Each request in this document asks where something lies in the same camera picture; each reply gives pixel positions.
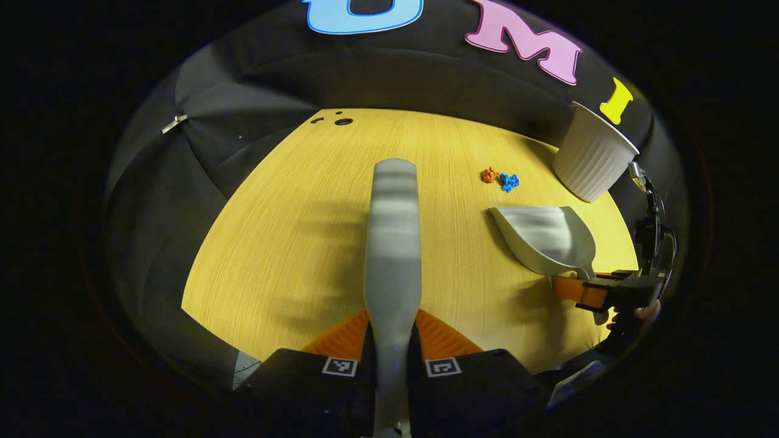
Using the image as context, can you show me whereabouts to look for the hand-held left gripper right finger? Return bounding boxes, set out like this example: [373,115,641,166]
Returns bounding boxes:
[408,309,550,438]

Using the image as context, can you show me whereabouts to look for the small white broom black bristles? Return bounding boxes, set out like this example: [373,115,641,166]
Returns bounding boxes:
[363,158,423,438]

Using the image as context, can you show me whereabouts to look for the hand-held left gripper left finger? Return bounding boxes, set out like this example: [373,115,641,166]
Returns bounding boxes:
[234,310,376,438]

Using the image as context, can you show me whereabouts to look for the black backdrop cloth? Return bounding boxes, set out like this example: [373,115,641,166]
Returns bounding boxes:
[103,0,691,402]

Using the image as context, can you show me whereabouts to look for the white plastic dustpan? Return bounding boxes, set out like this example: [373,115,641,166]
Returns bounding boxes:
[488,206,598,281]

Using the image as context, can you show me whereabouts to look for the white ribbed garbage bin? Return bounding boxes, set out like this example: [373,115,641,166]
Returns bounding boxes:
[552,101,640,203]

